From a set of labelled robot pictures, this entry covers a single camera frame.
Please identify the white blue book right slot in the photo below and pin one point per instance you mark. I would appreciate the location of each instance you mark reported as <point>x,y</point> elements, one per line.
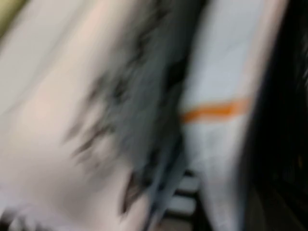
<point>216,72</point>

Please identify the black mesh book stand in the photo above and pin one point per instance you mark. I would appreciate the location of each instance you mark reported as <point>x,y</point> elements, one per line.
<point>279,120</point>

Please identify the blue and white DTC book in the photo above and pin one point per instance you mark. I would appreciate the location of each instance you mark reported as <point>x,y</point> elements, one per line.
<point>48,96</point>

